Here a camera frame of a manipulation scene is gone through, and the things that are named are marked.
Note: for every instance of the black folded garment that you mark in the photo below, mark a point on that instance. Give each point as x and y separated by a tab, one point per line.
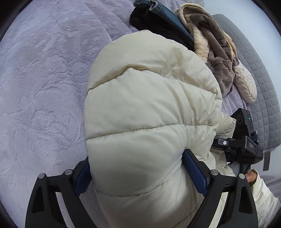
143	19

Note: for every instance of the lavender embossed bed blanket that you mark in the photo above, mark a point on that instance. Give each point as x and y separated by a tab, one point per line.
46	56

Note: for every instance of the grey quilted headboard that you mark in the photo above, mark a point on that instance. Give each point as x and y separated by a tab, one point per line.
266	109

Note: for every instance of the black camera box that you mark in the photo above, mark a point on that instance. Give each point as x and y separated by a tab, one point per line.
244	125

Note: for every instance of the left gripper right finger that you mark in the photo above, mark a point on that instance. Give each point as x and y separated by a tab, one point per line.
198	172

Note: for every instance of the person's right hand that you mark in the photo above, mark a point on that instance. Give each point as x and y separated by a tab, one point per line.
251	176

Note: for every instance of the cream quilted pillow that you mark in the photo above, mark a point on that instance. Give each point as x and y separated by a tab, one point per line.
245	83

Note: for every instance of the cream quilted down jacket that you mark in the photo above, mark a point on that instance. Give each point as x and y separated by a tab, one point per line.
148	99

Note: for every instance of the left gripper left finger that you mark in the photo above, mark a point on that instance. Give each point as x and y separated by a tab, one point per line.
82	177

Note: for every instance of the dark folded jeans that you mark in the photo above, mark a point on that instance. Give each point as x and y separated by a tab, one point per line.
163	12

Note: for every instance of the brown striped fleece garment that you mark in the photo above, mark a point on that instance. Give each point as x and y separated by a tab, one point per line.
210	44

